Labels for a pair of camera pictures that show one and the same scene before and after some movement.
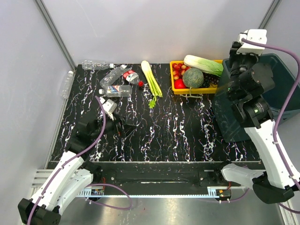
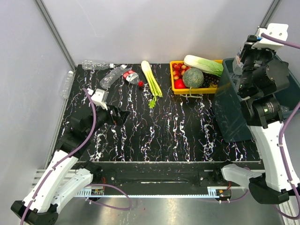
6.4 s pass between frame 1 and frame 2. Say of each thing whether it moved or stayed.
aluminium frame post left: stayed
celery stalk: stayed
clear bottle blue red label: moved
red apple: stayed
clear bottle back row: stayed
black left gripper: moved
